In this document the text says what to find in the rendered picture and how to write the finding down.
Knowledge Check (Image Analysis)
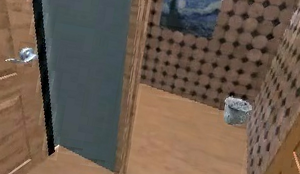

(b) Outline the grey mesh trash can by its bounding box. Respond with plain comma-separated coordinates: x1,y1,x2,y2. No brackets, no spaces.
220,95,255,129

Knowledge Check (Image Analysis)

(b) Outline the blue starry night painting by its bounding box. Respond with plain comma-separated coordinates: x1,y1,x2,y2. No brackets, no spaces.
158,0,225,41

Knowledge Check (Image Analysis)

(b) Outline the silver lever door handle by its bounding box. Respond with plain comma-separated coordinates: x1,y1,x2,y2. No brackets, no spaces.
4,43,40,68

